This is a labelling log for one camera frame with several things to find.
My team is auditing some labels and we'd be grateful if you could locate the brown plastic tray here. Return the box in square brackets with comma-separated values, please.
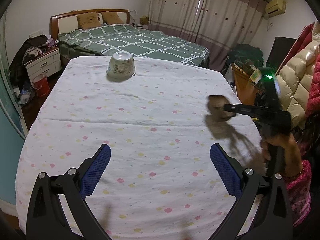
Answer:
[207, 95, 236, 122]

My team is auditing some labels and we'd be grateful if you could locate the person's right hand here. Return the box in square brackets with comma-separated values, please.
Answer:
[260, 133, 303, 177]

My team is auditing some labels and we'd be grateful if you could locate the wooden desk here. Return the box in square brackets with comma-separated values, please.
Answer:
[231, 63, 263, 105]

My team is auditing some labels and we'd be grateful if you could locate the red quilted jacket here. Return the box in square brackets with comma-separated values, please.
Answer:
[306, 55, 320, 117]

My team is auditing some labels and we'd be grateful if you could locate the cream puffer jacket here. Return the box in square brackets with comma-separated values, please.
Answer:
[276, 21, 319, 129]

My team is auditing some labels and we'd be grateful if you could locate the dark clothes pile by curtain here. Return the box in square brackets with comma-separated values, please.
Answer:
[226, 43, 264, 68]

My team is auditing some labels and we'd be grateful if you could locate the black tv monitor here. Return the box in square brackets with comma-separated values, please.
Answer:
[266, 36, 296, 73]

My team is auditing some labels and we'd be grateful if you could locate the striped beige curtain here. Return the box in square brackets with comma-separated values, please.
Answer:
[149, 0, 267, 71]

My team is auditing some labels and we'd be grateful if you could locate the air conditioner unit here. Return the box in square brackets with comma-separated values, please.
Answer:
[264, 0, 286, 20]

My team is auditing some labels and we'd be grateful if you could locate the white dotted tablecloth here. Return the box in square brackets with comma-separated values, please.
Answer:
[16, 56, 264, 239]

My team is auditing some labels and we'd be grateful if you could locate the bed with green plaid quilt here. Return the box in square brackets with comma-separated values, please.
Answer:
[58, 24, 210, 68]

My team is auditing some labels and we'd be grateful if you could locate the red bucket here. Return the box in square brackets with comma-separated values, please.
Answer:
[32, 74, 50, 98]

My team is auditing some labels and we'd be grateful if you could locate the white upside-down bowl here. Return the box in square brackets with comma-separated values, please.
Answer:
[106, 51, 136, 80]

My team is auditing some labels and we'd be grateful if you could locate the white nightstand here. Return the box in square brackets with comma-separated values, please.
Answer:
[25, 47, 62, 82]

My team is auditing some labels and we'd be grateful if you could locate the brown right pillow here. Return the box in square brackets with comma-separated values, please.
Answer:
[101, 11, 125, 25]

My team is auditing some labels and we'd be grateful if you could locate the brown pillow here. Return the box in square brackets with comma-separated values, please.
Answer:
[76, 11, 101, 30]
[101, 11, 125, 25]

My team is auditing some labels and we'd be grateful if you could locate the dark clothes pile on nightstand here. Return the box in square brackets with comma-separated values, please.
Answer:
[9, 35, 54, 105]

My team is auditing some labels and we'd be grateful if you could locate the brown left pillow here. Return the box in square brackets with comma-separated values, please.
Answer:
[76, 11, 101, 30]

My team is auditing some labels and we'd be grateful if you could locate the wooden headboard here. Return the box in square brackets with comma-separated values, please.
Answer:
[49, 9, 130, 40]

